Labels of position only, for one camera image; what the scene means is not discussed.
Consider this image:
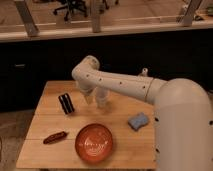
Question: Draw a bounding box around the clear plastic cup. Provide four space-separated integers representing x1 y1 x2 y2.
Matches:
95 87 108 108

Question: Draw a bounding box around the orange bowl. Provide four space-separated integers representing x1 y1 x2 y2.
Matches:
75 123 113 164

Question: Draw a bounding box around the blue sponge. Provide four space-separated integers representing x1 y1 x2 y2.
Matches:
128 113 149 131

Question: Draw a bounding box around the wooden table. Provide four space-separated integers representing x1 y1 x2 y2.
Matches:
17 81 156 169

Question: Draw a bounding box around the black striped eraser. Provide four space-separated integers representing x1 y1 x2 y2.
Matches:
58 93 75 114

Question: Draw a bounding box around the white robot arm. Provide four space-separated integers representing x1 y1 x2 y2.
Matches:
72 55 213 171

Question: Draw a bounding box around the clear plastic bottle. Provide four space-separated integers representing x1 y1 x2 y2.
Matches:
139 68 148 77

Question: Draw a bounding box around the black office chair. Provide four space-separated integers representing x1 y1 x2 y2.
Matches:
53 0 88 21

